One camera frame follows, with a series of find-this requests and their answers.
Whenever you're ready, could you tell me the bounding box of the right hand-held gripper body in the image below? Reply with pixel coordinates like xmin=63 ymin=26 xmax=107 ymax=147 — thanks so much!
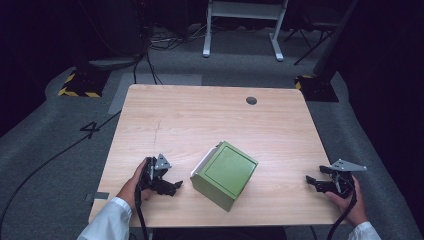
xmin=328 ymin=158 xmax=368 ymax=199

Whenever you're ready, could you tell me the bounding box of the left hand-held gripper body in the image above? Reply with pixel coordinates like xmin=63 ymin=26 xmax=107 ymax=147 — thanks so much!
xmin=142 ymin=153 xmax=173 ymax=192

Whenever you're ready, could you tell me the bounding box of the person's left hand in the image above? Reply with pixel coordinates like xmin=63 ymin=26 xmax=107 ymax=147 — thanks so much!
xmin=116 ymin=157 xmax=157 ymax=211

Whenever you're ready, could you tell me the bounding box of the person's right hand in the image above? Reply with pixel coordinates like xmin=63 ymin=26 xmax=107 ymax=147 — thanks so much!
xmin=324 ymin=175 xmax=369 ymax=228

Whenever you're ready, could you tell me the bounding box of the green box with white drawer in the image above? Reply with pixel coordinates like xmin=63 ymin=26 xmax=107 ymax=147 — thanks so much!
xmin=189 ymin=140 xmax=259 ymax=213

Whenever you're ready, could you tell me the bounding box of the grey tape piece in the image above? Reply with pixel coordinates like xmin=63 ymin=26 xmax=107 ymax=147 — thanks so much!
xmin=83 ymin=191 xmax=110 ymax=202

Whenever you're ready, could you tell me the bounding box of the black tape floor mark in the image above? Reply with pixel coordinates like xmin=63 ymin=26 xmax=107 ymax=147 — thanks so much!
xmin=79 ymin=121 xmax=101 ymax=140

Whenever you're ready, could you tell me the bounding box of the black yellow striped stand base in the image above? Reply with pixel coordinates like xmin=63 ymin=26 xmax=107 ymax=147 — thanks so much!
xmin=294 ymin=74 xmax=340 ymax=103
xmin=57 ymin=68 xmax=111 ymax=99

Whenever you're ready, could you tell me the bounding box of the grey metal stand pole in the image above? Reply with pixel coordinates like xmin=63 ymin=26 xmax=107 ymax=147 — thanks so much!
xmin=313 ymin=0 xmax=359 ymax=79

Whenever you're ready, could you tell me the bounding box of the black tripod stand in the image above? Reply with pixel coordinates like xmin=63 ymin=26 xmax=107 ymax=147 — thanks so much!
xmin=283 ymin=19 xmax=338 ymax=66

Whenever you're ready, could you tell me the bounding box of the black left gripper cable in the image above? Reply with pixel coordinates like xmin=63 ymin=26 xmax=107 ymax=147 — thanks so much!
xmin=134 ymin=181 xmax=149 ymax=240

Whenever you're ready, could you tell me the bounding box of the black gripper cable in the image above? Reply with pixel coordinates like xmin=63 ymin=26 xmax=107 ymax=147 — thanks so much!
xmin=134 ymin=181 xmax=149 ymax=240
xmin=326 ymin=186 xmax=358 ymax=240

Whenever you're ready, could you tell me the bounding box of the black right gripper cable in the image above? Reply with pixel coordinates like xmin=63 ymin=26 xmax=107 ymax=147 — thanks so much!
xmin=326 ymin=186 xmax=358 ymax=240

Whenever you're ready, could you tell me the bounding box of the long black floor cable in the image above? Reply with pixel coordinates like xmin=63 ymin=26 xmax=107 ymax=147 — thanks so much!
xmin=0 ymin=109 xmax=123 ymax=234

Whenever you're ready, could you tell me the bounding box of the bundle of floor cables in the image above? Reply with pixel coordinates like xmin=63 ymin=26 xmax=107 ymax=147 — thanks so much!
xmin=133 ymin=23 xmax=209 ymax=86

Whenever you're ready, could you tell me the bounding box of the white metal desk frame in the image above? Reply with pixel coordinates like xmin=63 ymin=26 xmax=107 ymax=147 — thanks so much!
xmin=202 ymin=0 xmax=290 ymax=62

